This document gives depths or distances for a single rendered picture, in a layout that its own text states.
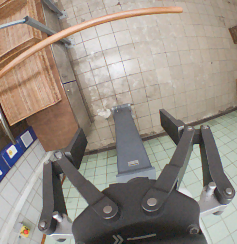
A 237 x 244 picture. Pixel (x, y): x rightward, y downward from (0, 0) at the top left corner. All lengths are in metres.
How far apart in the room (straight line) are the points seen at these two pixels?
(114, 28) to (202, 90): 1.56
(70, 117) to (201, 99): 1.88
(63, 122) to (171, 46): 1.63
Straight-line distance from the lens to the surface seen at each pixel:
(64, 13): 1.98
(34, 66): 1.28
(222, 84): 2.49
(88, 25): 0.49
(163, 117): 0.19
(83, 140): 0.21
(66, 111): 1.20
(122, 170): 0.71
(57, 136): 1.34
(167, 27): 1.93
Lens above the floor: 1.65
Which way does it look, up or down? 67 degrees down
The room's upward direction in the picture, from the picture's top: 175 degrees clockwise
